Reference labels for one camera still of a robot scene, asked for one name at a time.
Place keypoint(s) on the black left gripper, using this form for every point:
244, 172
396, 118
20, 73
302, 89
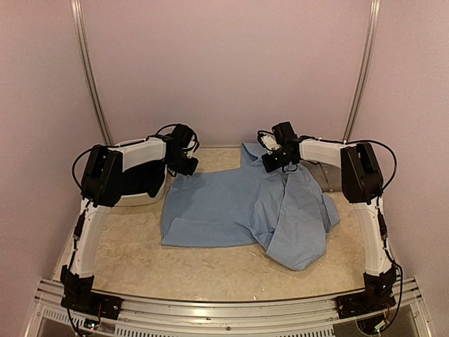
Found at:
190, 170

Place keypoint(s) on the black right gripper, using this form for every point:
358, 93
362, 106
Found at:
269, 166

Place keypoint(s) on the light blue long sleeve shirt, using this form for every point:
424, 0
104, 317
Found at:
285, 212

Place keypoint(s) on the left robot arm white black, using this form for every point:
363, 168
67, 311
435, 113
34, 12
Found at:
100, 187

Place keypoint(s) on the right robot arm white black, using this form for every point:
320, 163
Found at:
363, 187

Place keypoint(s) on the white plastic laundry basket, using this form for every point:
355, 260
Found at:
136, 152

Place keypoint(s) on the black garment in basket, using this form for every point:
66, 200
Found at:
143, 179

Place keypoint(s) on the folded grey button shirt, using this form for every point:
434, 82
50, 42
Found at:
328, 177

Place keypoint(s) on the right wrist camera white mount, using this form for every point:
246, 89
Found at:
267, 140

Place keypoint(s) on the front aluminium frame rail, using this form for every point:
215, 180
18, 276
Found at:
145, 316

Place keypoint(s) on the right aluminium corner post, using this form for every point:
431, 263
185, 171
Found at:
363, 72

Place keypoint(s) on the aluminium corner post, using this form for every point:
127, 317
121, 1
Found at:
82, 40
363, 72

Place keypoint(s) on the left aluminium corner post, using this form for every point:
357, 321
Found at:
82, 40

